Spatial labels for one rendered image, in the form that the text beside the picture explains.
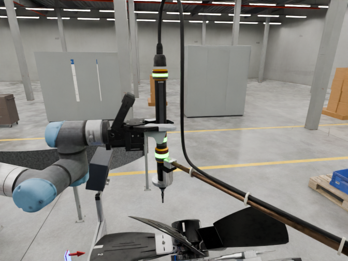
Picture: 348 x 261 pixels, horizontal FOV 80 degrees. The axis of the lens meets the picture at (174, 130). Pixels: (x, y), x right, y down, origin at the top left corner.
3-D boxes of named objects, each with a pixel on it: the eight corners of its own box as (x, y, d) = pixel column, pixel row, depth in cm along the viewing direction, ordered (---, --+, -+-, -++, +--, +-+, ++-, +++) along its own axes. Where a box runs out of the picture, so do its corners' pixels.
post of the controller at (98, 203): (103, 221, 133) (99, 196, 127) (98, 222, 133) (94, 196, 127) (104, 218, 136) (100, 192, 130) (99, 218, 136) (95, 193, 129)
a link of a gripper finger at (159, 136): (176, 142, 64) (146, 141, 64) (176, 123, 62) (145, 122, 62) (175, 146, 61) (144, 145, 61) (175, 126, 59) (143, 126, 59)
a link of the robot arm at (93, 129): (90, 117, 64) (83, 125, 56) (105, 116, 64) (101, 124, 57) (93, 140, 66) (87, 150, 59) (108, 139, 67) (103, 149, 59)
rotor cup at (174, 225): (217, 255, 75) (209, 217, 81) (180, 260, 69) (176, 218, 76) (198, 257, 86) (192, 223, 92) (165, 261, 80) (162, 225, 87)
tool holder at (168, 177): (181, 184, 69) (181, 157, 66) (164, 193, 64) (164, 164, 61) (163, 174, 75) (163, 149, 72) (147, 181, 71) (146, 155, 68)
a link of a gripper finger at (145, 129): (160, 128, 63) (131, 128, 63) (160, 122, 62) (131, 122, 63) (158, 133, 58) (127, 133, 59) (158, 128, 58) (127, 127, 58)
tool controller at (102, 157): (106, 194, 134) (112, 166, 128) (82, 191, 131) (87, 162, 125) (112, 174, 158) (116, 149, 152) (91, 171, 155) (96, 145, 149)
